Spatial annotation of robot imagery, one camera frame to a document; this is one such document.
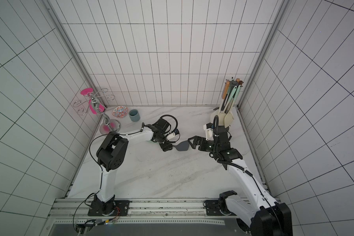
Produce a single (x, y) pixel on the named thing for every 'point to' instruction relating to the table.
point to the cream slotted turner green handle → (216, 112)
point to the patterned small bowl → (120, 111)
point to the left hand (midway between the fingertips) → (165, 145)
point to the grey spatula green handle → (183, 146)
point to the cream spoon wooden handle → (221, 115)
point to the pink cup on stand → (85, 92)
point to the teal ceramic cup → (134, 115)
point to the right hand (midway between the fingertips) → (194, 138)
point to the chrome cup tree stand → (93, 104)
